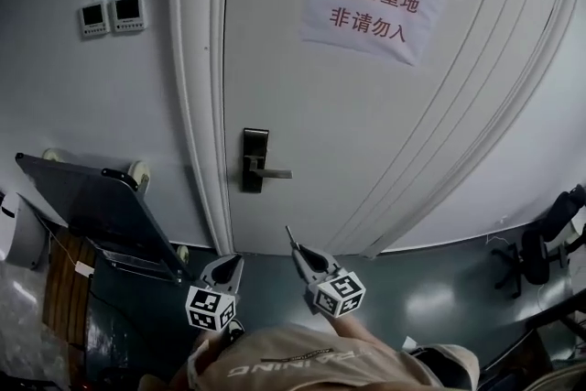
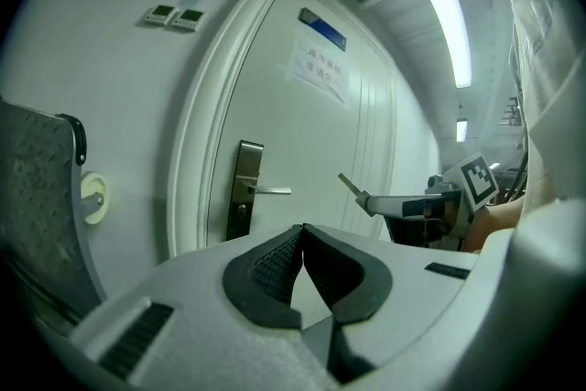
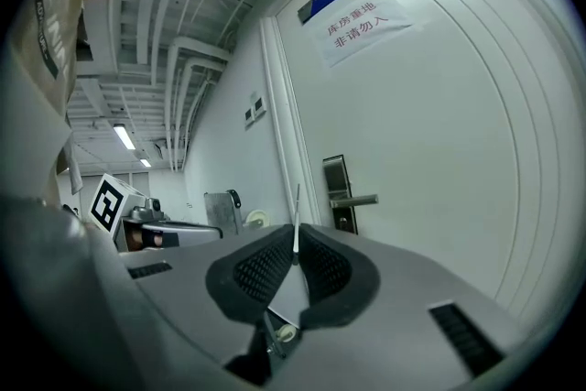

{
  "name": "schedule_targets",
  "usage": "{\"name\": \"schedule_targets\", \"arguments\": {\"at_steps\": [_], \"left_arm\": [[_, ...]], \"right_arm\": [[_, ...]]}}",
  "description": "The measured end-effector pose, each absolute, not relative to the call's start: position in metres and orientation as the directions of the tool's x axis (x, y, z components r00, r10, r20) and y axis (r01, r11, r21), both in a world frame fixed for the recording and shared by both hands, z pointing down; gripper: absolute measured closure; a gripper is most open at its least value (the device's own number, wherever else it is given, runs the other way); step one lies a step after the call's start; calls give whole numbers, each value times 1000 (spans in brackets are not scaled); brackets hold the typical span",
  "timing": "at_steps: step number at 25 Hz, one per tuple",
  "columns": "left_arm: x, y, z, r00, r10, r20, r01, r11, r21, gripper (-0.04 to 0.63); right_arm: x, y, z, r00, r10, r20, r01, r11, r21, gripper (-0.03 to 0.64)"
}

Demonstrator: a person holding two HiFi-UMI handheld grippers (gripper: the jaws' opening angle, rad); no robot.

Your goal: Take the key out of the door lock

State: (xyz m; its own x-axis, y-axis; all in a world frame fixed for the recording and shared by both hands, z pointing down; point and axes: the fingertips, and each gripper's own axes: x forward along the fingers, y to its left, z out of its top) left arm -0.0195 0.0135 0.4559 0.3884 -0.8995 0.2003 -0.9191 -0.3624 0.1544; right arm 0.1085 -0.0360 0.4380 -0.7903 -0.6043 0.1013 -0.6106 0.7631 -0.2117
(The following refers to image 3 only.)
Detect thin white strip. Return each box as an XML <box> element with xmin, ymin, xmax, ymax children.
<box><xmin>291</xmin><ymin>183</ymin><xmax>302</xmax><ymax>267</ymax></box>

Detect person's beige t-shirt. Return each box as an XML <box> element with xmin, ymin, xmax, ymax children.
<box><xmin>0</xmin><ymin>0</ymin><xmax>96</xmax><ymax>207</ymax></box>

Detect white pipe bundle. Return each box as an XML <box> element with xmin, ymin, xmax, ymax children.
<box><xmin>164</xmin><ymin>35</ymin><xmax>231</xmax><ymax>174</ymax></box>

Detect white door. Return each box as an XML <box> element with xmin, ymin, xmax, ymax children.
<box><xmin>273</xmin><ymin>0</ymin><xmax>583</xmax><ymax>338</ymax></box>

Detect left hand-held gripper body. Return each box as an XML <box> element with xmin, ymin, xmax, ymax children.
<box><xmin>88</xmin><ymin>172</ymin><xmax>224</xmax><ymax>253</ymax></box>

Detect white door frame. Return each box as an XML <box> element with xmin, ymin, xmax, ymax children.
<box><xmin>258</xmin><ymin>15</ymin><xmax>322</xmax><ymax>226</ymax></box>

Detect silver door lock with handle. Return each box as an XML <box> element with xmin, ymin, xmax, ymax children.
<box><xmin>321</xmin><ymin>154</ymin><xmax>380</xmax><ymax>236</ymax></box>

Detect person's left hand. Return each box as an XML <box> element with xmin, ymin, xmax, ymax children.
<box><xmin>126</xmin><ymin>229</ymin><xmax>165</xmax><ymax>251</ymax></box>

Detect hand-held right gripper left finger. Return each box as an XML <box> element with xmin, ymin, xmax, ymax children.
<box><xmin>204</xmin><ymin>223</ymin><xmax>295</xmax><ymax>385</ymax></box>

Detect grey metal cart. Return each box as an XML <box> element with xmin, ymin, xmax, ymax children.
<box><xmin>202</xmin><ymin>189</ymin><xmax>244</xmax><ymax>237</ymax></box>

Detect white paper notice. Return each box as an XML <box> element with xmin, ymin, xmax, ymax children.
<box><xmin>309</xmin><ymin>0</ymin><xmax>414</xmax><ymax>70</ymax></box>

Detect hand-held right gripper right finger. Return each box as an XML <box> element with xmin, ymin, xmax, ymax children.
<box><xmin>296</xmin><ymin>223</ymin><xmax>382</xmax><ymax>331</ymax></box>

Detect white round reel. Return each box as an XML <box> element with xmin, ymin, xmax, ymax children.
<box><xmin>242</xmin><ymin>209</ymin><xmax>268</xmax><ymax>230</ymax></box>

